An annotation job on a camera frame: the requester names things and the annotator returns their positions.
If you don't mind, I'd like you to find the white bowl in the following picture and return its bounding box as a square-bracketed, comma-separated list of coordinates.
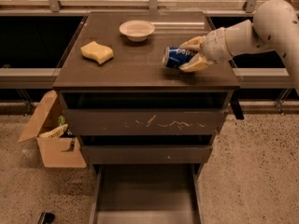
[119, 21, 155, 42]

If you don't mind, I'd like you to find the black object on floor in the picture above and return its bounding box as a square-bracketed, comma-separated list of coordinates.
[37, 212, 55, 224]

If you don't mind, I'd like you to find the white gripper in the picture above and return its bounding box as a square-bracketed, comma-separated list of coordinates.
[179, 27, 233, 73]

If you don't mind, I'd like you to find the cardboard box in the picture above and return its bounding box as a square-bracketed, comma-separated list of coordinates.
[19, 91, 86, 168]

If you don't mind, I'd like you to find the top drawer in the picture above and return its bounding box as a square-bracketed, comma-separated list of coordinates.
[63, 109, 226, 135]

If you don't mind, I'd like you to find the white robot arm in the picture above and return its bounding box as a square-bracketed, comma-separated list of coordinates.
[179, 0, 299, 92]

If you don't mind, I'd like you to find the middle drawer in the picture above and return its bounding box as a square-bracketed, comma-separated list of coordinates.
[81, 146, 212, 164]

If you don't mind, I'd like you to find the yellow sponge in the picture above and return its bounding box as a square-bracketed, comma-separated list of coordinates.
[80, 41, 114, 65]

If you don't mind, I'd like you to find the open bottom drawer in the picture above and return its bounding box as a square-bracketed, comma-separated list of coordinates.
[89, 164, 204, 224]

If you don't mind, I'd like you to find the green item in box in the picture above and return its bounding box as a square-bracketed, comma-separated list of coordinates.
[57, 116, 66, 126]

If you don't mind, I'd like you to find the dark brown drawer cabinet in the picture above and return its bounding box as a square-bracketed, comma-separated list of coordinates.
[52, 10, 245, 224]

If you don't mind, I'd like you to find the blue pepsi can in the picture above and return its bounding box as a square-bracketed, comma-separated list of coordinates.
[163, 47, 197, 69]

